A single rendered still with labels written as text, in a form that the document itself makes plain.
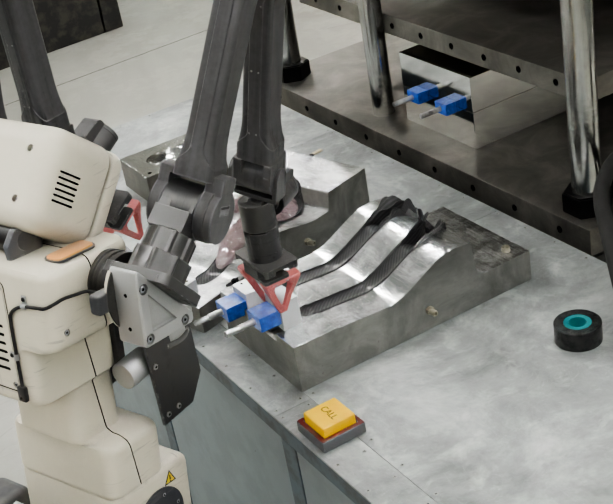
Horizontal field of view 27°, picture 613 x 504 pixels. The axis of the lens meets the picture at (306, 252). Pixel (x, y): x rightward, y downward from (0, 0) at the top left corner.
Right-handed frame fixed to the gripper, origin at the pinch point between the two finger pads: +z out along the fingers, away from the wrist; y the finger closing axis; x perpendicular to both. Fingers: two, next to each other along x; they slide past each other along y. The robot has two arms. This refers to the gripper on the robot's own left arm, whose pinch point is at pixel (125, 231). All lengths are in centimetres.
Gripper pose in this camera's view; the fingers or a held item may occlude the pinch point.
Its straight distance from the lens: 231.0
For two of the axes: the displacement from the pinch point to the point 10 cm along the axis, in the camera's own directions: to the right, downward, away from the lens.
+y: -8.1, -1.6, 5.6
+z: 3.9, 5.6, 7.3
